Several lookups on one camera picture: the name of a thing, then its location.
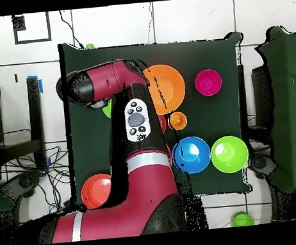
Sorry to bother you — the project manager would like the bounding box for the black stool frame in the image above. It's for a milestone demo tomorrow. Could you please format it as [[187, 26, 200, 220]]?
[[236, 62, 279, 156], [0, 76, 49, 174]]

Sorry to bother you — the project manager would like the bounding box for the blue tape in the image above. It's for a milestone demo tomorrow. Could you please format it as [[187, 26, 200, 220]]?
[[26, 74, 44, 95]]

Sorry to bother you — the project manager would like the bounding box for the green bowl on floor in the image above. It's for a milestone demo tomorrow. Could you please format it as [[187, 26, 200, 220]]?
[[231, 210, 255, 228]]

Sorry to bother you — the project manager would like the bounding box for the large orange bowl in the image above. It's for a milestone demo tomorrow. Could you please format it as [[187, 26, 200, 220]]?
[[142, 62, 188, 117]]

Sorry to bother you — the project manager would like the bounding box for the orange cup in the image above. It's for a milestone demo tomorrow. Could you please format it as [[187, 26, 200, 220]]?
[[167, 111, 188, 132]]

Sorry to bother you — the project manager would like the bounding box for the dark green table cloth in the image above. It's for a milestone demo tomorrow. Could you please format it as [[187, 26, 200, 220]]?
[[58, 28, 258, 209]]

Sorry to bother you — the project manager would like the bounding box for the blue bowl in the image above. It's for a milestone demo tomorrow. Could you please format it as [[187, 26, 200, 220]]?
[[170, 135, 213, 176]]

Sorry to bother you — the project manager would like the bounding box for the small green bowl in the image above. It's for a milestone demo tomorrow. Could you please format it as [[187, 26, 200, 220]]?
[[101, 98, 114, 119]]

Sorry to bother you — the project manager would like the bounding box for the small red bowl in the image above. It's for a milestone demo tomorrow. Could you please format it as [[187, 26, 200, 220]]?
[[157, 114, 168, 134]]

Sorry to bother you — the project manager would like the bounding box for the pink bowl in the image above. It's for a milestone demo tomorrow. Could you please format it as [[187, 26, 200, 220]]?
[[193, 68, 224, 97]]

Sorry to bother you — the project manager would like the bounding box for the tangle of black cables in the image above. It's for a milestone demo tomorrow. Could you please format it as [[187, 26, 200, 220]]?
[[0, 144, 74, 218]]

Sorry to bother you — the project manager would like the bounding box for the black chair base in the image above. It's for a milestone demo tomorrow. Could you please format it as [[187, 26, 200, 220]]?
[[245, 152, 279, 182], [0, 169, 45, 202]]

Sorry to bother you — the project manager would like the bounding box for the large green bowl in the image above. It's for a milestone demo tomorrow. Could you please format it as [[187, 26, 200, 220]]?
[[209, 134, 251, 175]]

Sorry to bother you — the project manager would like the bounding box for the thin black cable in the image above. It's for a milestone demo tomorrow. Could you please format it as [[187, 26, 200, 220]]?
[[59, 8, 86, 51], [144, 2, 156, 45]]

